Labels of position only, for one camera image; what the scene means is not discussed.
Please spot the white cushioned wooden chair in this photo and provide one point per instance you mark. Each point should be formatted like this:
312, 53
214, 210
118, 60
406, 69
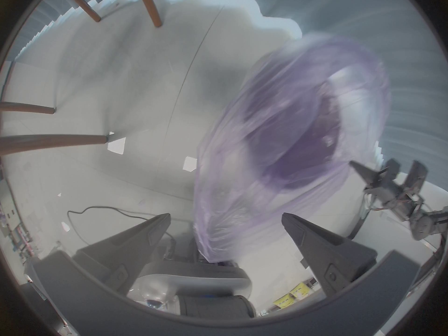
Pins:
150, 5

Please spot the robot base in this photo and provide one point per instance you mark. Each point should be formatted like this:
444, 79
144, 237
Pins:
203, 278

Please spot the purple plastic bag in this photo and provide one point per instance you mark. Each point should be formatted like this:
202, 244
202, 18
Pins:
227, 187

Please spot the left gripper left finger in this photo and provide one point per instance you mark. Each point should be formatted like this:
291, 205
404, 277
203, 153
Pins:
133, 250

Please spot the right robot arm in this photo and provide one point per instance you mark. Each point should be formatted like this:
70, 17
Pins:
423, 226

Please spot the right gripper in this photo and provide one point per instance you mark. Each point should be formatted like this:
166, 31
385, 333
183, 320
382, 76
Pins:
392, 196

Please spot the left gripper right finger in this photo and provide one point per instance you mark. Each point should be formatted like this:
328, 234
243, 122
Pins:
322, 254

